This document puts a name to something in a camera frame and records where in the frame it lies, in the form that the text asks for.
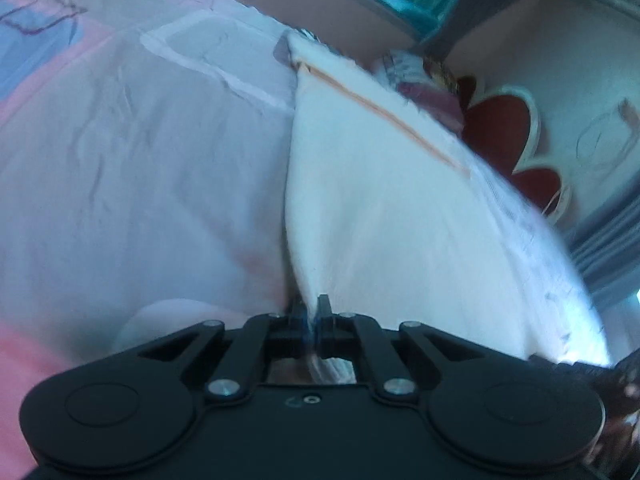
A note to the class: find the pink patterned quilt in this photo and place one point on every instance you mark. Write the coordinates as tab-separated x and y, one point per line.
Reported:
144	155

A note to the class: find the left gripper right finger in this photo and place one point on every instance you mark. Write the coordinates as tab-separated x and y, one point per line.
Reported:
359	339

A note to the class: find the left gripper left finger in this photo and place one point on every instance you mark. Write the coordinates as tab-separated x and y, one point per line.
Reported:
268	350

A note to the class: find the yellow patterned pillow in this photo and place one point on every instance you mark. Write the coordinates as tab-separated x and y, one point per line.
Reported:
439	77

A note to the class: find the cream knit sweater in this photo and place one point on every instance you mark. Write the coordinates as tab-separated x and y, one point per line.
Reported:
390	215

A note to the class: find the person's right hand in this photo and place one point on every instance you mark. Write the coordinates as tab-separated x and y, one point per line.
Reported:
619	391

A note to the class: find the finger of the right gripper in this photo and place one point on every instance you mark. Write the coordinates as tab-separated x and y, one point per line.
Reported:
593	374

